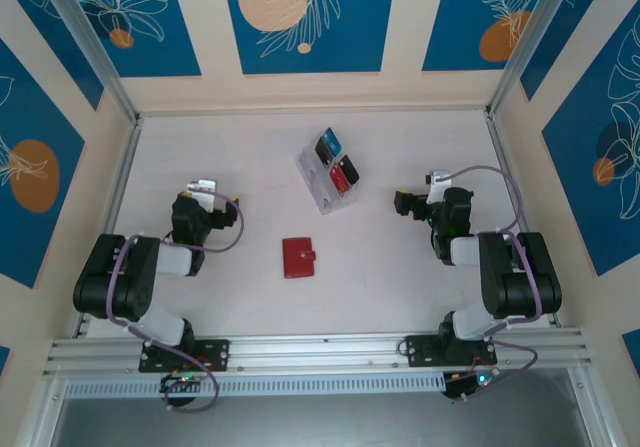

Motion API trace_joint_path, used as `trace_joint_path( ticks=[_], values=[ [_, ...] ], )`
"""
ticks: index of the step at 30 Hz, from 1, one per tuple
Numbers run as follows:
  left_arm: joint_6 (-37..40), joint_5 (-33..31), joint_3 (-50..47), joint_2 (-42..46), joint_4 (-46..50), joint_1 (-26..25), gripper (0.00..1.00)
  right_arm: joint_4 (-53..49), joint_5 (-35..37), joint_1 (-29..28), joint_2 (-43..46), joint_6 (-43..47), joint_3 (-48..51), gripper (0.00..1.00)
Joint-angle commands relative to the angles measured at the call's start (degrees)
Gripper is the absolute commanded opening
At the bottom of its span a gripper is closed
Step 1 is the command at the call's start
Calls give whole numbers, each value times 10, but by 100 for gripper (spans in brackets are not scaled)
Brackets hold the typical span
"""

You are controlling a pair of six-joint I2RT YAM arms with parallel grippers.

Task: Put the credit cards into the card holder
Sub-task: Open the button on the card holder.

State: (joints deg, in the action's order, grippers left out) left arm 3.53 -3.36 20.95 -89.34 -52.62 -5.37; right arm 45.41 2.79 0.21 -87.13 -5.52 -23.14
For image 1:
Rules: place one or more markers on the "black credit card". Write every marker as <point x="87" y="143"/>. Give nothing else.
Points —
<point x="351" y="169"/>
<point x="324" y="152"/>

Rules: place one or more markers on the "red card holder wallet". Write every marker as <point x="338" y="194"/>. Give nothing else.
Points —
<point x="297" y="259"/>

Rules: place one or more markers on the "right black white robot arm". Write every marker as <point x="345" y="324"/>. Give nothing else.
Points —
<point x="520" y="277"/>

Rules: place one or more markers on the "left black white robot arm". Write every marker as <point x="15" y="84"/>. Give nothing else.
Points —
<point x="110" y="277"/>

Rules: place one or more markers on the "clear acrylic card stand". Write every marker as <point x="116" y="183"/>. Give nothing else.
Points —
<point x="320" y="192"/>

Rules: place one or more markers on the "aluminium table side rail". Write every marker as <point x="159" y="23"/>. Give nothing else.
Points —
<point x="112" y="217"/>
<point x="515" y="202"/>

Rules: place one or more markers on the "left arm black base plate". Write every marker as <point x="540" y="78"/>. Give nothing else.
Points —
<point x="215" y="354"/>

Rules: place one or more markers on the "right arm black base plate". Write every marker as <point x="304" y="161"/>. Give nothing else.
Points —
<point x="422" y="351"/>

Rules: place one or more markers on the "aluminium mounting rail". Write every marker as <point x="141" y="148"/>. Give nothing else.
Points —
<point x="320" y="349"/>

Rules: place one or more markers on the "aluminium frame post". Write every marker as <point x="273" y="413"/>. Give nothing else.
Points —
<point x="535" y="37"/>
<point x="87" y="42"/>

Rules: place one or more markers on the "aluminium frame leg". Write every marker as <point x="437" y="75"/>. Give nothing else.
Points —
<point x="592" y="407"/>
<point x="42" y="412"/>

